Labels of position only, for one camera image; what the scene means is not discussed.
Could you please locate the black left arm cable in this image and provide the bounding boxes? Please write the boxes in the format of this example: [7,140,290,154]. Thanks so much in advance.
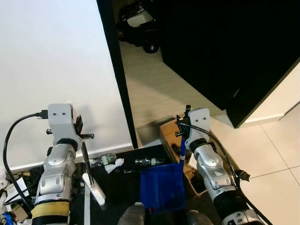
[2,111,49,209]

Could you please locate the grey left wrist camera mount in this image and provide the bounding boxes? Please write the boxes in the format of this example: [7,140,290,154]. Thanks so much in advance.
[46,103,78,146]

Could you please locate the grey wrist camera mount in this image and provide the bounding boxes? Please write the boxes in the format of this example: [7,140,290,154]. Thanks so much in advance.
[46,103,78,146]
[186,108,211,142]

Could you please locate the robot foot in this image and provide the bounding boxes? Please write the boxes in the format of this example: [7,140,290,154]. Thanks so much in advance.
[117,202,147,225]
[187,210,214,225]

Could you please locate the black wheeled machine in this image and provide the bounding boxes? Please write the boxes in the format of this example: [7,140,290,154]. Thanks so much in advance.
[115,0,161,54]

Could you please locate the black door frame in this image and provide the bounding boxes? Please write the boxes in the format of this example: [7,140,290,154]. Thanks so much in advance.
[96,0,139,150]

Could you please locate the crumpled white tissue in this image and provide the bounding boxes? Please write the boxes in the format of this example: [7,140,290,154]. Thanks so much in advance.
[105,158,125,174]

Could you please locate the clear plastic bottle green label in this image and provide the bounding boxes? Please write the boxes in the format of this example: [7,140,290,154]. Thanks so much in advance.
[90,153,118,168]

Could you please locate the thin broom stick white end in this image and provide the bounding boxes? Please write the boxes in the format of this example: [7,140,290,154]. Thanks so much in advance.
[81,141,106,207]

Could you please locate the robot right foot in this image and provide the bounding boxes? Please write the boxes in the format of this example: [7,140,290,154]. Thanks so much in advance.
[187,210,214,225]

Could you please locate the black floor mat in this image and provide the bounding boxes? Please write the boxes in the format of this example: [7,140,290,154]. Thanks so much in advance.
[68,144,221,225]

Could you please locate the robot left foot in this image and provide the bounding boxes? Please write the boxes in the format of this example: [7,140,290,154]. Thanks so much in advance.
[117,202,147,225]

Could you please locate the clear plastic bottle dark cap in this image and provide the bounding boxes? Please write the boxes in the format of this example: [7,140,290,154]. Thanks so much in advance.
[135,157,165,167]

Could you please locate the blue plastic dustpan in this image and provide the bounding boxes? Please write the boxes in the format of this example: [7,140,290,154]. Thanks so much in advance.
[139,137,187,214]

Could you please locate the white paper litter pile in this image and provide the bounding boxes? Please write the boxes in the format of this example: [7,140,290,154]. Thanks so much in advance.
[0,170,31,225]

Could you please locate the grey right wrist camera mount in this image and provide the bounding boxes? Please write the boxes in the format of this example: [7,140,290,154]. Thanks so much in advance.
[186,108,211,142]

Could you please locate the black door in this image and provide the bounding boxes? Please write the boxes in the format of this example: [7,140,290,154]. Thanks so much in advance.
[152,0,300,128]

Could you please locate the brown cardboard box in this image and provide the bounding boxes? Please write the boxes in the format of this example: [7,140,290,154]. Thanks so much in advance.
[158,119,212,198]

